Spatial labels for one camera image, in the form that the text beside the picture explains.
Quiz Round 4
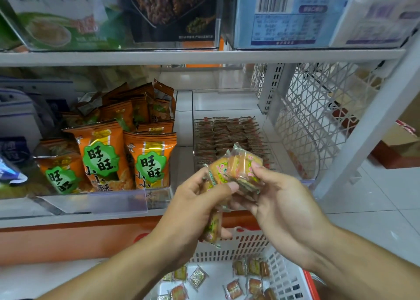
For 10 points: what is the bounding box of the group of orange snack bags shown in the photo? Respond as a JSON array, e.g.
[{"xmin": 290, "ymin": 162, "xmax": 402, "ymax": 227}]
[{"xmin": 34, "ymin": 80, "xmax": 178, "ymax": 194}]

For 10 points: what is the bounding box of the white basket with red rim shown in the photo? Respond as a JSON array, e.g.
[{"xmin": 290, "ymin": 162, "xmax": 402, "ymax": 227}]
[{"xmin": 141, "ymin": 227, "xmax": 322, "ymax": 300}]

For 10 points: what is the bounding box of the person's left hand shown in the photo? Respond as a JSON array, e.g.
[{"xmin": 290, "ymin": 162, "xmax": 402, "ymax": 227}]
[{"xmin": 151, "ymin": 167, "xmax": 241, "ymax": 268}]

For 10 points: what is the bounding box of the bundle of snack packets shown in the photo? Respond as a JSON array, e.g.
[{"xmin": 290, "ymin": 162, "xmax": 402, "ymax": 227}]
[{"xmin": 202, "ymin": 143, "xmax": 265, "ymax": 245}]

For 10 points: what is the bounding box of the blue white snack bag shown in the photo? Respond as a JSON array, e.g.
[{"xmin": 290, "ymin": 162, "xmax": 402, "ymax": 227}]
[{"xmin": 0, "ymin": 155, "xmax": 28, "ymax": 186}]

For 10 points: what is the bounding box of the black product box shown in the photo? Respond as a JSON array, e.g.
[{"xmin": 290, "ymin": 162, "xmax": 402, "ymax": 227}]
[{"xmin": 119, "ymin": 0, "xmax": 224, "ymax": 50}]

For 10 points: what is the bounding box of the white perforated side panel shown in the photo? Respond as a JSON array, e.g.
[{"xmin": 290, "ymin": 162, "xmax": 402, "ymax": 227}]
[{"xmin": 252, "ymin": 61, "xmax": 398, "ymax": 179}]

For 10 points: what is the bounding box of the row of small snack packets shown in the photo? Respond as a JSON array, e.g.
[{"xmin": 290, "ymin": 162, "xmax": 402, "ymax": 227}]
[{"xmin": 194, "ymin": 116, "xmax": 271, "ymax": 169}]

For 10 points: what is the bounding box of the white metal shelf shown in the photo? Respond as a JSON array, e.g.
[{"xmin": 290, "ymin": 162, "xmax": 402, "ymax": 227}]
[{"xmin": 0, "ymin": 0, "xmax": 420, "ymax": 230}]

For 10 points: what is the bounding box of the orange shelf base panel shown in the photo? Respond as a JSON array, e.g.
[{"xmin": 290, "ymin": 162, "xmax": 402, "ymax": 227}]
[{"xmin": 0, "ymin": 211, "xmax": 263, "ymax": 266}]

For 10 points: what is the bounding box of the blue product box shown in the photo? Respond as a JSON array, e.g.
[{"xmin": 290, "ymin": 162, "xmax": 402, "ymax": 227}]
[{"xmin": 228, "ymin": 0, "xmax": 352, "ymax": 50}]

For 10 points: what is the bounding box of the pile of small snack packets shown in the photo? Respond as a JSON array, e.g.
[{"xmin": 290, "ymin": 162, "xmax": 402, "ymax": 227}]
[{"xmin": 157, "ymin": 256, "xmax": 278, "ymax": 300}]

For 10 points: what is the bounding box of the dark green product bag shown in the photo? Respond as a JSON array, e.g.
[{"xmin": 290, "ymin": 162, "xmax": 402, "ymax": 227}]
[{"xmin": 0, "ymin": 11, "xmax": 24, "ymax": 51}]

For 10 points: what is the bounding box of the green white product box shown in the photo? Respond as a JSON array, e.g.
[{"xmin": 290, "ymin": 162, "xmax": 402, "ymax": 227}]
[{"xmin": 0, "ymin": 0, "xmax": 129, "ymax": 51}]

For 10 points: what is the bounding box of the brown cardboard box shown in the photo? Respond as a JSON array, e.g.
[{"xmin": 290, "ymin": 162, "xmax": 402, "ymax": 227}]
[{"xmin": 373, "ymin": 93, "xmax": 420, "ymax": 169}]

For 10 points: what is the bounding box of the person's right hand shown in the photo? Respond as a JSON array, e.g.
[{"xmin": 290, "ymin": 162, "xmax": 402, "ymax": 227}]
[{"xmin": 230, "ymin": 162, "xmax": 334, "ymax": 270}]

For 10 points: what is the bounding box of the clear plastic shelf front guard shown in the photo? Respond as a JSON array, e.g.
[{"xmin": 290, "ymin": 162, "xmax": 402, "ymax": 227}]
[{"xmin": 0, "ymin": 188, "xmax": 173, "ymax": 219}]

